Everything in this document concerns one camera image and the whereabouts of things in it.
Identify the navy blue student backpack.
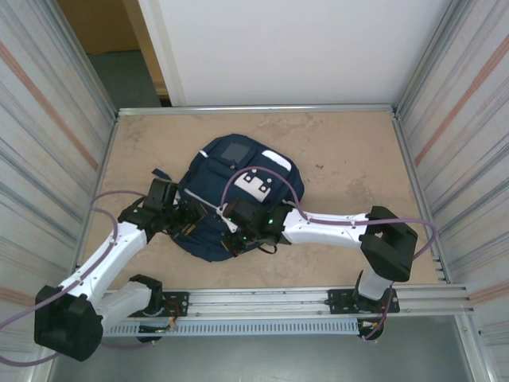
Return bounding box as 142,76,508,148
150,134,306,263

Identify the grey metal shelf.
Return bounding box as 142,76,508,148
47,337,478,382

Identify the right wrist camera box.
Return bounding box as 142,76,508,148
216,206,241,234

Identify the aluminium table side rail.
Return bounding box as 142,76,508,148
391,113,454,284
67,115,120,288

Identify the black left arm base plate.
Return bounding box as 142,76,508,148
158,291,190,318

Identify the grey slotted cable duct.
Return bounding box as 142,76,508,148
101,320,361,338

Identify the aluminium frame post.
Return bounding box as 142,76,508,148
39,0,120,120
391,0,478,120

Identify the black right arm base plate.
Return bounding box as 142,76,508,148
326,289,401,315

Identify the aluminium table end rail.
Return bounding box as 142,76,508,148
117,103,398,117

